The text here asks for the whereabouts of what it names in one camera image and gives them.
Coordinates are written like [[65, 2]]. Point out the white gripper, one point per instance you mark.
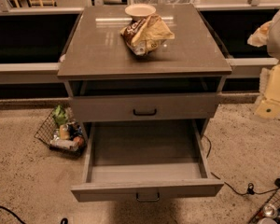
[[268, 106]]

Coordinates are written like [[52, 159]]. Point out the brown chip bag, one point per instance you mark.
[[146, 35]]

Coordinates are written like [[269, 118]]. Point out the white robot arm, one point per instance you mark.
[[273, 42]]

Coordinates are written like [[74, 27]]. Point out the closed grey upper drawer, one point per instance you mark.
[[144, 107]]

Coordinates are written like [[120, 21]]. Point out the grey drawer cabinet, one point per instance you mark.
[[99, 63]]

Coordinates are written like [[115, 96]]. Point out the open grey middle drawer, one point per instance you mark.
[[145, 161]]

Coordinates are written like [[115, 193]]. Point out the white ceramic bowl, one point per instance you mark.
[[139, 11]]

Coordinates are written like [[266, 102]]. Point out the silver can right basket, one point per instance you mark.
[[269, 210]]

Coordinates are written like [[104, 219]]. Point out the green leafy vegetable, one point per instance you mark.
[[59, 115]]

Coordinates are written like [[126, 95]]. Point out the silver can in basket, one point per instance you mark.
[[65, 144]]

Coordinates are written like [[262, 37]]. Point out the yellow bottle in basket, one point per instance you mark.
[[64, 133]]

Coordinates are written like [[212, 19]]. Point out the black wire basket right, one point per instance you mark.
[[258, 216]]

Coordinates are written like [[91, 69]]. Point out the black wire basket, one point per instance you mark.
[[49, 134], [258, 216]]

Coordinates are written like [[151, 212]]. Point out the black wire basket left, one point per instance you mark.
[[49, 134]]

